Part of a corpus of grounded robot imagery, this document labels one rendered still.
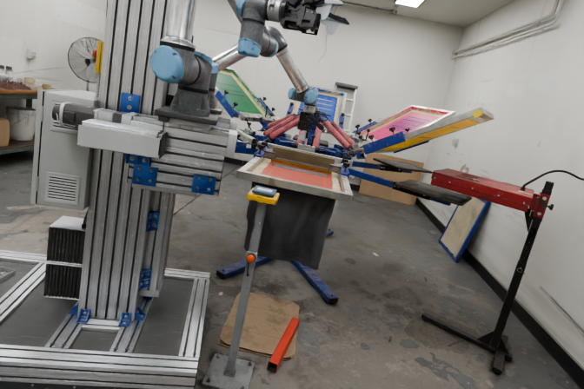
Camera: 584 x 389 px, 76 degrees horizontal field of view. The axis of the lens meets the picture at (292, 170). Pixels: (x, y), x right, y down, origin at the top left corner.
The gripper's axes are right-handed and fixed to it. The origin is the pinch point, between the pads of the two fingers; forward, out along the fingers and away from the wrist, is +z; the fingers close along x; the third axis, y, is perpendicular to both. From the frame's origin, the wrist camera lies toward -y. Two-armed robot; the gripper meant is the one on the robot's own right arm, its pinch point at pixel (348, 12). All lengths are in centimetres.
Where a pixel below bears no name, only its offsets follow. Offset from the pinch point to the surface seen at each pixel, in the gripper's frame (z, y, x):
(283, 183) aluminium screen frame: -25, 62, -65
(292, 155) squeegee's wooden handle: -39, 49, -121
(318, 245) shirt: -3, 91, -83
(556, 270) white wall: 155, 86, -206
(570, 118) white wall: 146, -30, -232
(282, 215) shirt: -25, 80, -77
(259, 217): -27, 78, -46
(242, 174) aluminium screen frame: -46, 62, -60
